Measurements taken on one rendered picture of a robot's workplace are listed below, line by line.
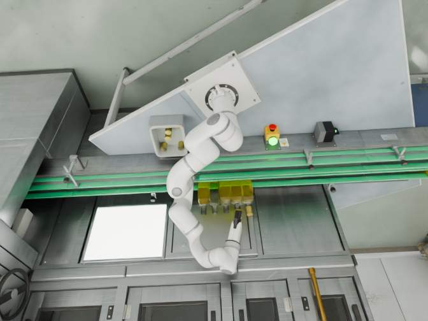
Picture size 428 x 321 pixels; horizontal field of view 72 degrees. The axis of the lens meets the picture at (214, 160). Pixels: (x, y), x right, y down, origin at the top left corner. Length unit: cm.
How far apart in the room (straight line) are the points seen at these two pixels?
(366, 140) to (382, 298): 355
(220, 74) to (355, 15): 58
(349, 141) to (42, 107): 179
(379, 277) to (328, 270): 356
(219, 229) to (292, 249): 39
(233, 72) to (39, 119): 120
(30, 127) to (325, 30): 161
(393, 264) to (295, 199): 368
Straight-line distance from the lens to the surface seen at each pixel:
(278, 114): 160
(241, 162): 156
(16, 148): 191
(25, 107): 216
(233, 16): 190
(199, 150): 114
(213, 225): 165
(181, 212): 127
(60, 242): 188
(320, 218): 178
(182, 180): 120
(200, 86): 136
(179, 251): 160
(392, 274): 528
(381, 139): 183
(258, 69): 142
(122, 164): 176
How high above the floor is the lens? 195
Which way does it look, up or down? 42 degrees down
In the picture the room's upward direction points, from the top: 178 degrees clockwise
